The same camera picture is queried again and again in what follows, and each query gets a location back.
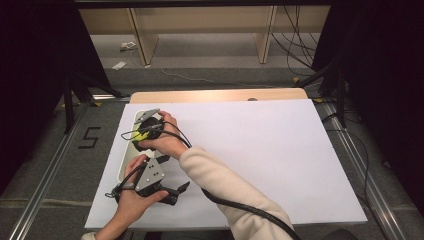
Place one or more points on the person's left hand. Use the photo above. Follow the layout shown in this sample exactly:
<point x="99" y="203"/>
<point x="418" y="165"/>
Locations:
<point x="133" y="208"/>

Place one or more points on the white plastic tray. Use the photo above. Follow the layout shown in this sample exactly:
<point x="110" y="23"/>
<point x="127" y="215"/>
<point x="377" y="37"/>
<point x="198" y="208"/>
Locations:
<point x="128" y="160"/>

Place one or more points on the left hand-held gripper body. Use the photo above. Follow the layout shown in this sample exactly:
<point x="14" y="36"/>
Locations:
<point x="150" y="175"/>

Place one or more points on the crumpled white paper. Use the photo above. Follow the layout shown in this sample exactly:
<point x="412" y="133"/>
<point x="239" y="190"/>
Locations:
<point x="128" y="46"/>

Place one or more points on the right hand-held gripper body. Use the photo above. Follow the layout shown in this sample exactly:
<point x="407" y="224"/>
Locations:
<point x="150" y="121"/>

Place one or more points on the light wooden table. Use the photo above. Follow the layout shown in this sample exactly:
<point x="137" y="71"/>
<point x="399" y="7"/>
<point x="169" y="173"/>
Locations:
<point x="216" y="95"/>

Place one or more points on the person's right hand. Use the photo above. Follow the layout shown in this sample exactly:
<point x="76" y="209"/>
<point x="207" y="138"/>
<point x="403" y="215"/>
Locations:
<point x="168" y="143"/>

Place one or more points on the beige wooden bench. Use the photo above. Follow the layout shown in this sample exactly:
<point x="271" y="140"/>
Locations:
<point x="200" y="20"/>

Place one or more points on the white foam board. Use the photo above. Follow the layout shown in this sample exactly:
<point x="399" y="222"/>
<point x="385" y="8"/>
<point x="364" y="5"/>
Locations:
<point x="266" y="160"/>

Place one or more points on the black curtain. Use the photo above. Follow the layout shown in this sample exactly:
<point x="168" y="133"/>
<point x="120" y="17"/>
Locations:
<point x="383" y="83"/>
<point x="36" y="83"/>

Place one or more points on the aluminium floor rail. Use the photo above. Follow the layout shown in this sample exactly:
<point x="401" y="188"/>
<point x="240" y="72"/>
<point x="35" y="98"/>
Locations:
<point x="366" y="186"/>
<point x="43" y="186"/>

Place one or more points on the flat white paper strip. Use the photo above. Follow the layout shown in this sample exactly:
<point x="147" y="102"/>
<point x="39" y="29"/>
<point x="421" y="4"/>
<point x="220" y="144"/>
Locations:
<point x="119" y="65"/>

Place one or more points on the black tripod stand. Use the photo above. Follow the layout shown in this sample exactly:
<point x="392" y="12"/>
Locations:
<point x="71" y="96"/>
<point x="336" y="83"/>

